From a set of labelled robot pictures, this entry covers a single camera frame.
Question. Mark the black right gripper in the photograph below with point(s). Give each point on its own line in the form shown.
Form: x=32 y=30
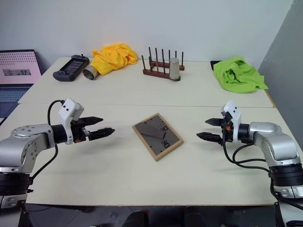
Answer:
x=227 y=133

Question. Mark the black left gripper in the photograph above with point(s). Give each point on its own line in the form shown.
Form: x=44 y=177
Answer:
x=79 y=134

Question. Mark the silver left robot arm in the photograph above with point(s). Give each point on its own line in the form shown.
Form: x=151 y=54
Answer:
x=23 y=142

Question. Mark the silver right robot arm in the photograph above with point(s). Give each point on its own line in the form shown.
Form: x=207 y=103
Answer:
x=272 y=138

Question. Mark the laptop with pink screen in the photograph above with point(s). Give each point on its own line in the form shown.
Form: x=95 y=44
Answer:
x=16 y=68

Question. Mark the short metal cup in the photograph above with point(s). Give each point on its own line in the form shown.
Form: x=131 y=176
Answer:
x=91 y=73

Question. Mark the crumpled green cloth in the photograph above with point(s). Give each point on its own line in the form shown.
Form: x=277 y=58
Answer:
x=236 y=75

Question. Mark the black handheld game console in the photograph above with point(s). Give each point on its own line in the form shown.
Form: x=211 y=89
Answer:
x=71 y=67

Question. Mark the flat black object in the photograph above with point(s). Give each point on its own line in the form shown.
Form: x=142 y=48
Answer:
x=214 y=63

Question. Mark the crumpled yellow cloth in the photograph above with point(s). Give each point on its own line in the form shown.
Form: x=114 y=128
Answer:
x=113 y=58

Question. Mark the tall metal cup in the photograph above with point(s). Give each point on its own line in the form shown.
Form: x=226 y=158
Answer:
x=174 y=68

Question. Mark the brown wooden peg rack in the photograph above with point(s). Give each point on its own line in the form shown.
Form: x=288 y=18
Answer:
x=156 y=72

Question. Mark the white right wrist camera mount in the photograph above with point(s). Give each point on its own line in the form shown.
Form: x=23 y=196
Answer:
x=235 y=118

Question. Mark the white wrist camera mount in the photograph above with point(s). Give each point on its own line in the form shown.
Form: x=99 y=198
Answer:
x=235 y=118
x=67 y=111

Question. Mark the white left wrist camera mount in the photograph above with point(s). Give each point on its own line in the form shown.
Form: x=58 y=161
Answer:
x=67 y=111

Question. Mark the wooden picture frame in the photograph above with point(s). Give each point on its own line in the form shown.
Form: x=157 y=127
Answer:
x=156 y=137

